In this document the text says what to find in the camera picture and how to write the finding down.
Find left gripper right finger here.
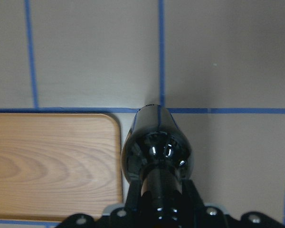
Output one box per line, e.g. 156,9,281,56
182,179,205,211

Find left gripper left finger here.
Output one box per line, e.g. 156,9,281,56
124,180,142,211

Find dark wine bottle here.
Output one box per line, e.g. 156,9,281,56
120,103,193,228

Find wooden tray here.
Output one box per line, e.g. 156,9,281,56
0,114,123,221

